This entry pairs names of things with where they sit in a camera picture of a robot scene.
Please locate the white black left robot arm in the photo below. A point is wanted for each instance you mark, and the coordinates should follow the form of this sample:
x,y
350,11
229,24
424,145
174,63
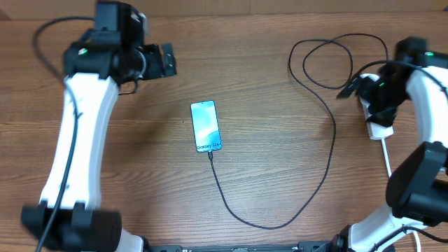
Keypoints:
x,y
69,216

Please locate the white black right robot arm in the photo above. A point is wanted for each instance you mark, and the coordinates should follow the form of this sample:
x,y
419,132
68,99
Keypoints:
x,y
415,198

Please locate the white power strip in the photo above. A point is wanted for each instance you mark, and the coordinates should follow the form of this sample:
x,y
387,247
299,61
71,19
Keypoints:
x,y
375,131

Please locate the blue Galaxy smartphone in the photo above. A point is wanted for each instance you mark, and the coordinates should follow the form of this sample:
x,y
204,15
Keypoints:
x,y
205,126

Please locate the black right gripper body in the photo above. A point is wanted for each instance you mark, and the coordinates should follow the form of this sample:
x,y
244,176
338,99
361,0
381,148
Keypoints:
x,y
385,96

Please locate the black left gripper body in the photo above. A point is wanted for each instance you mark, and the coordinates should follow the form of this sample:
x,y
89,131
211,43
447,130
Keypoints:
x,y
153,67

